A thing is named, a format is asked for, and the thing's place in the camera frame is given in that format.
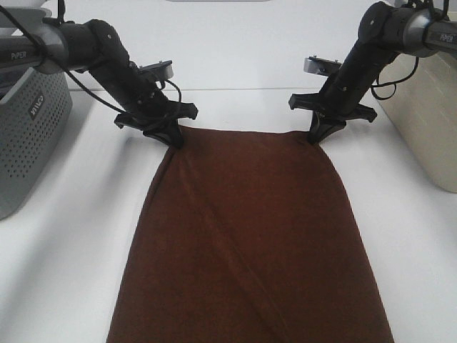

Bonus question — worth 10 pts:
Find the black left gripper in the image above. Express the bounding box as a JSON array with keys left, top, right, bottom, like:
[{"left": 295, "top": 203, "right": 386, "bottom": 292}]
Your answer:
[{"left": 114, "top": 80, "right": 198, "bottom": 149}]

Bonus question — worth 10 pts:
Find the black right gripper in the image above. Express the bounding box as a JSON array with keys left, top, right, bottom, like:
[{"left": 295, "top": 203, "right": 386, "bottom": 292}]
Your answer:
[{"left": 288, "top": 76, "right": 377, "bottom": 144}]

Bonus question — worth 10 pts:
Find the brown towel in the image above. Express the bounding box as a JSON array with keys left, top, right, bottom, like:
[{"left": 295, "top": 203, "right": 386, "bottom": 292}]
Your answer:
[{"left": 107, "top": 127, "right": 393, "bottom": 342}]

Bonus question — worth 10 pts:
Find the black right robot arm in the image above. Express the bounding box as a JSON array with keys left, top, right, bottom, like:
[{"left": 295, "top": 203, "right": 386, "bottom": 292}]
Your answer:
[{"left": 288, "top": 1, "right": 456, "bottom": 144}]

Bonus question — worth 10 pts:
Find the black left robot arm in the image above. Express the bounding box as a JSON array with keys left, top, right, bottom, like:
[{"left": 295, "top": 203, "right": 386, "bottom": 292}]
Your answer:
[{"left": 1, "top": 19, "right": 198, "bottom": 148}]

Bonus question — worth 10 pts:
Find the beige plastic bin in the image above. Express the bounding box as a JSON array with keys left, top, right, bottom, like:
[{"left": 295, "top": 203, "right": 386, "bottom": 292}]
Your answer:
[{"left": 380, "top": 53, "right": 456, "bottom": 193}]

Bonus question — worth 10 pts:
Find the grey perforated plastic basket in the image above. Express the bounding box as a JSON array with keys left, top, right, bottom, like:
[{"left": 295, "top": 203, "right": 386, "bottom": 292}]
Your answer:
[{"left": 0, "top": 6, "right": 74, "bottom": 222}]

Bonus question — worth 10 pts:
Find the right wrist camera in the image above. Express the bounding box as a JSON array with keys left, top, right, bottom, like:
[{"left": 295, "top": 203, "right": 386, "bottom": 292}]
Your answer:
[{"left": 303, "top": 56, "right": 341, "bottom": 76}]

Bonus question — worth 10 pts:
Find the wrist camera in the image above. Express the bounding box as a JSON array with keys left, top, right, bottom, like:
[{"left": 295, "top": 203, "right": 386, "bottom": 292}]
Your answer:
[
  {"left": 139, "top": 60, "right": 174, "bottom": 81},
  {"left": 303, "top": 56, "right": 341, "bottom": 76}
]

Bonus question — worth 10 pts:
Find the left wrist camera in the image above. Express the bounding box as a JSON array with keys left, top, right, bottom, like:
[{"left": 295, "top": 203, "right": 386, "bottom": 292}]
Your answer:
[{"left": 139, "top": 60, "right": 174, "bottom": 81}]

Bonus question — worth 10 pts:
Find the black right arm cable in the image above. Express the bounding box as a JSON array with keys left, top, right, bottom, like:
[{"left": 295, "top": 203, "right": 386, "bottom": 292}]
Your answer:
[{"left": 370, "top": 0, "right": 451, "bottom": 101}]

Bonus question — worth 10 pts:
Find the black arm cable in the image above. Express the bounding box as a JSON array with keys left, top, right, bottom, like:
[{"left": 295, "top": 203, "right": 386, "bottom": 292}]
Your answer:
[
  {"left": 370, "top": 0, "right": 451, "bottom": 101},
  {"left": 0, "top": 0, "right": 183, "bottom": 122}
]

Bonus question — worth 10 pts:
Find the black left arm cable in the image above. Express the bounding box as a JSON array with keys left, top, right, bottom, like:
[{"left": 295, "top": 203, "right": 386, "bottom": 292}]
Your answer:
[{"left": 0, "top": 0, "right": 183, "bottom": 122}]

